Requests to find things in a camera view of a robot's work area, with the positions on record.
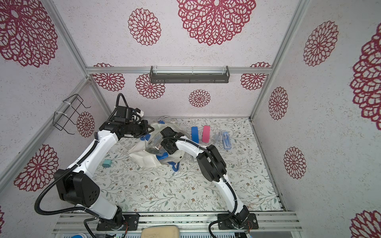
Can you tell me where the small teal eraser block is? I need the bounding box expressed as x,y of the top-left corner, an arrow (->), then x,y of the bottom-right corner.
102,159 -> 113,168

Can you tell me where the clear plastic compass set case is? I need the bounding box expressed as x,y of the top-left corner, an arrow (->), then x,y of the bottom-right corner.
213,130 -> 222,146

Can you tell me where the beige cushioned pad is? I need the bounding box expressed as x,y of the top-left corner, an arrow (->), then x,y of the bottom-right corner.
141,225 -> 180,238

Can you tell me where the clear case with blue compass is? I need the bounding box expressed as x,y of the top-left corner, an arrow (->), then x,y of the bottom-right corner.
222,131 -> 232,150

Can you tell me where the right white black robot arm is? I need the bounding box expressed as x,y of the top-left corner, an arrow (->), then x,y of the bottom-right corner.
160,127 -> 258,238

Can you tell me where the pink plastic pencil case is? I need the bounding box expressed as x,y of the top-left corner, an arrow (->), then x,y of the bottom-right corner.
202,126 -> 211,143

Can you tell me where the black wire wall rack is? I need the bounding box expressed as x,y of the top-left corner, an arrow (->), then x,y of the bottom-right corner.
52,94 -> 91,135

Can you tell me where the floral table mat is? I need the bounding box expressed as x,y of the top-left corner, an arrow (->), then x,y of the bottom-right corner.
93,117 -> 283,212

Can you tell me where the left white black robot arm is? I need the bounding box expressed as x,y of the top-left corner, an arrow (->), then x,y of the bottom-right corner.
34,93 -> 154,230

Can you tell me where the blue plastic box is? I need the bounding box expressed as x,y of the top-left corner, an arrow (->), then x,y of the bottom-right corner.
191,127 -> 199,143

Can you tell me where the white canvas cartoon tote bag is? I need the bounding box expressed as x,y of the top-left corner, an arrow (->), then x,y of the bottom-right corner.
129,121 -> 189,172

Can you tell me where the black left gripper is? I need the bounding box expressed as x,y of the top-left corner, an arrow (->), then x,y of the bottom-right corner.
126,119 -> 155,139

